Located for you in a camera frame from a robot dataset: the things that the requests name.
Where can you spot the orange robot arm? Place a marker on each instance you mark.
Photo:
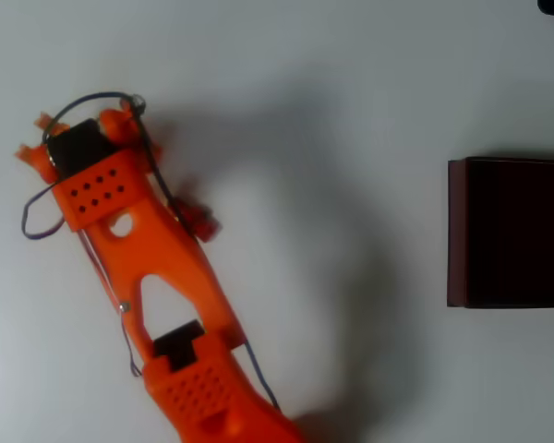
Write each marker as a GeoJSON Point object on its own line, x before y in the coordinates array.
{"type": "Point", "coordinates": [166, 258]}

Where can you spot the light orange camera mount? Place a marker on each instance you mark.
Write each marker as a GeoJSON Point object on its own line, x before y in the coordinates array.
{"type": "Point", "coordinates": [27, 154]}

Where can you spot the dark red box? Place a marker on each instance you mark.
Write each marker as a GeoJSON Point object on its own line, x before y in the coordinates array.
{"type": "Point", "coordinates": [512, 231]}

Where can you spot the small red toy object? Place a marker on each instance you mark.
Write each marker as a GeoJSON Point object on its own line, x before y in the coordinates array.
{"type": "Point", "coordinates": [201, 221]}

